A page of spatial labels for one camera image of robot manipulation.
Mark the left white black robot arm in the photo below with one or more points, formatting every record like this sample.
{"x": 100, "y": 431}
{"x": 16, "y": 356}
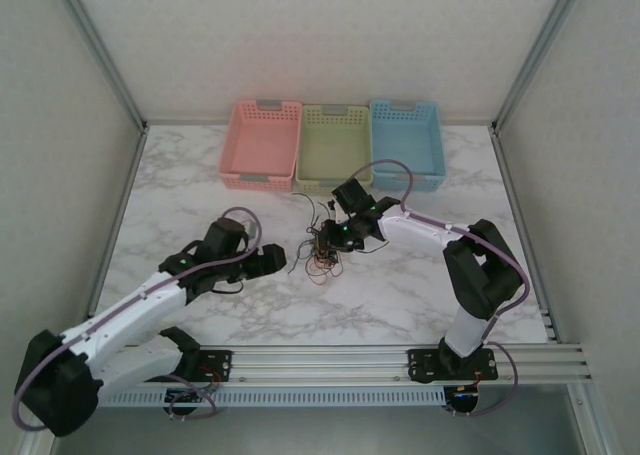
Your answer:
{"x": 125, "y": 315}

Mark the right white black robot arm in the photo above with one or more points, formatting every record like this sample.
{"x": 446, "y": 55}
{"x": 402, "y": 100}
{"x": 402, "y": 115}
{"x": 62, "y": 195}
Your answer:
{"x": 420, "y": 230}

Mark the pale green plastic basket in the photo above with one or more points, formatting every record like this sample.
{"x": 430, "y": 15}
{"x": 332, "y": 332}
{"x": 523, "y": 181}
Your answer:
{"x": 332, "y": 145}

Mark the blue plastic basket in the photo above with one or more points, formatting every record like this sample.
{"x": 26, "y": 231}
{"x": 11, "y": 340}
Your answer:
{"x": 405, "y": 140}

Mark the pink plastic basket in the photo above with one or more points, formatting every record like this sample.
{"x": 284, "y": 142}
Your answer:
{"x": 260, "y": 145}

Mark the small black circuit board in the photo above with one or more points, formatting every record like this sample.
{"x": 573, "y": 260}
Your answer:
{"x": 190, "y": 397}
{"x": 465, "y": 397}

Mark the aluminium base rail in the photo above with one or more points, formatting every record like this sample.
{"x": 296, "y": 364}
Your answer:
{"x": 320, "y": 362}

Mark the aluminium side rail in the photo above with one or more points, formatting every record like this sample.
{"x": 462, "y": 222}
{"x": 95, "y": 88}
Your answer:
{"x": 509, "y": 175}
{"x": 117, "y": 225}

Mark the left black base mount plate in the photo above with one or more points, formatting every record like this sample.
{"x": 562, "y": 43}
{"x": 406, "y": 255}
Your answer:
{"x": 220, "y": 365}

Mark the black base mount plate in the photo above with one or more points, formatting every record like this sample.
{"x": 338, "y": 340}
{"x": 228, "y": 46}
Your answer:
{"x": 220, "y": 365}
{"x": 422, "y": 365}

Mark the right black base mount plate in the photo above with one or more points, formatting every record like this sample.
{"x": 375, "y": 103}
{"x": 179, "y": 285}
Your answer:
{"x": 422, "y": 365}

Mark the aluminium frame post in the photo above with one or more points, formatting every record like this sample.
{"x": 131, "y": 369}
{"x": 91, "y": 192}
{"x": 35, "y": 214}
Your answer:
{"x": 105, "y": 55}
{"x": 536, "y": 55}

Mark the aluminium frame leg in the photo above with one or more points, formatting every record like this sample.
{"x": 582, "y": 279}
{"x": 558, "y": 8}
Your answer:
{"x": 595, "y": 420}

